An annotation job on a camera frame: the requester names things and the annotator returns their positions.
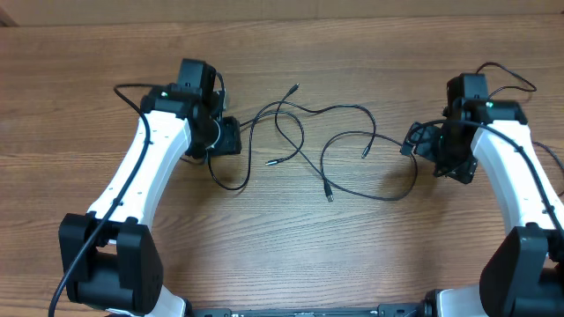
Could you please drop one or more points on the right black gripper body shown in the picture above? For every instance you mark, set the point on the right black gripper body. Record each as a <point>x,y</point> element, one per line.
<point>448,150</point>

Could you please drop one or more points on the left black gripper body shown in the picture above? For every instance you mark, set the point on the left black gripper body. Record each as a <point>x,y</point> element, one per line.
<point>229,136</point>

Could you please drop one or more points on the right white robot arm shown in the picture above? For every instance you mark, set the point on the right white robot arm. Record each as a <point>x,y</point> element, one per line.
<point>524,277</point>

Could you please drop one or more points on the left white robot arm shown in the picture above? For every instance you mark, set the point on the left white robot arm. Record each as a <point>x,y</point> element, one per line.
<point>110,261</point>

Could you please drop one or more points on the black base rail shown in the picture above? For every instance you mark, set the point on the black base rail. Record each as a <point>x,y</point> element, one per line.
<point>383,310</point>

